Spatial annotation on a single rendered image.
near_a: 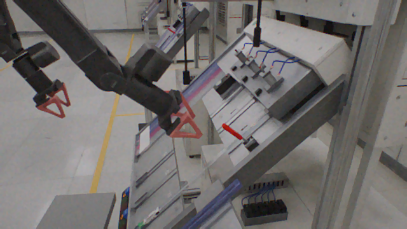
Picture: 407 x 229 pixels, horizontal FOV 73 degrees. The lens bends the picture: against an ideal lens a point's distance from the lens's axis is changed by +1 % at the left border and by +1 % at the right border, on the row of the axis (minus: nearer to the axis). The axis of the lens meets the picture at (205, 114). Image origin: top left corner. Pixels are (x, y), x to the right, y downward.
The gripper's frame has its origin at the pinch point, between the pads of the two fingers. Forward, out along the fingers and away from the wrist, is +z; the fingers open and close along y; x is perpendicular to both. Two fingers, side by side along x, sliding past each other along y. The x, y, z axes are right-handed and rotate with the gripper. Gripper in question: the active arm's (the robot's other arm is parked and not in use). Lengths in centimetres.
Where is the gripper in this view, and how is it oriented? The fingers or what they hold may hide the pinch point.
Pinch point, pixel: (194, 124)
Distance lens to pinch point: 69.2
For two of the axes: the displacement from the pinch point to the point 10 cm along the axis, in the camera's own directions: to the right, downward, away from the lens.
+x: -6.4, 7.4, 2.3
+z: 7.4, 5.1, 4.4
